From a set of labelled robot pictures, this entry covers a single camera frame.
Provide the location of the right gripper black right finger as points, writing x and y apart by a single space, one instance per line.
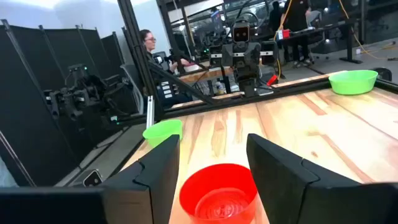
280 186

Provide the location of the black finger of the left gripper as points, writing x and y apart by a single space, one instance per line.
230 54
255 54

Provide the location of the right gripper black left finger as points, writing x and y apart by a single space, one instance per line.
155 186

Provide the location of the green plastic bowl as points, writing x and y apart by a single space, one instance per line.
353 84
161 130

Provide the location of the red plastic bowl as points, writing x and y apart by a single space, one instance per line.
217 186

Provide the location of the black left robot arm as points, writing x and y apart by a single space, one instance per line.
247 82

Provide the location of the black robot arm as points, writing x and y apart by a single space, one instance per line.
90 90

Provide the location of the red plastic clamp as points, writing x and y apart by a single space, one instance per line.
272 80

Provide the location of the small red box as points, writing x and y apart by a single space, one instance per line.
286 34

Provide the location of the wooden table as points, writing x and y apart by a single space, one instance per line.
202 74

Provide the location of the person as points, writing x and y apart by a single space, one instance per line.
275 15
150 43
295 18

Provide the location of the small black box device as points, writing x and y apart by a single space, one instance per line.
92 179

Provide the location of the silver aluminium profile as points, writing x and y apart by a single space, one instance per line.
150 112

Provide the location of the black desk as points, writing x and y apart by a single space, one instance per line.
349 43

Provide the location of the black office chair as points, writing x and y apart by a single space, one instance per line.
385 74

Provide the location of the black folding partition screen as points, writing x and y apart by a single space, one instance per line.
31 93

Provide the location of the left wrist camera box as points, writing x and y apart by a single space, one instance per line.
241 32

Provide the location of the black aluminium table frame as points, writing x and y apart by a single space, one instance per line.
138 46

